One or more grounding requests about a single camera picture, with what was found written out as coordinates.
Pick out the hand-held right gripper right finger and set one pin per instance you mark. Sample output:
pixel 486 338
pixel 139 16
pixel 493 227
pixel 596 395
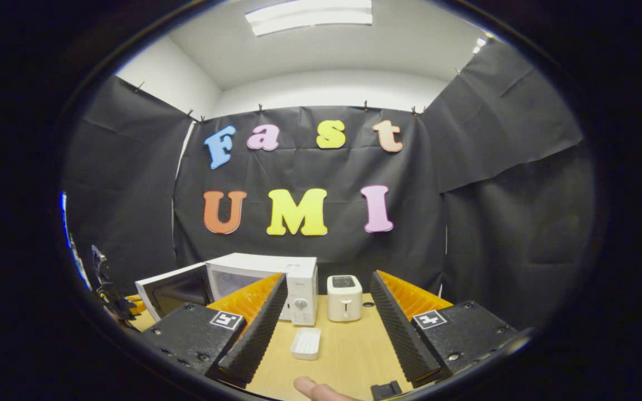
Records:
pixel 402 334

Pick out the white microwave oven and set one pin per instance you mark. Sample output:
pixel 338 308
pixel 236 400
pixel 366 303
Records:
pixel 304 278

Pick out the small white rectangular dish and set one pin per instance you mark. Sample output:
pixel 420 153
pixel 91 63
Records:
pixel 305 344

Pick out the white toaster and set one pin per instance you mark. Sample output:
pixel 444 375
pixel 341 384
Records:
pixel 344 301

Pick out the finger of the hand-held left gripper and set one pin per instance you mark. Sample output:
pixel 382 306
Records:
pixel 99 264
pixel 117 303

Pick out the small ceiling light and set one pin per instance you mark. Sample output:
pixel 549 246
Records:
pixel 479 44

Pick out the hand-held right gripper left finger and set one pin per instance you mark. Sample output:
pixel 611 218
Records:
pixel 257 340

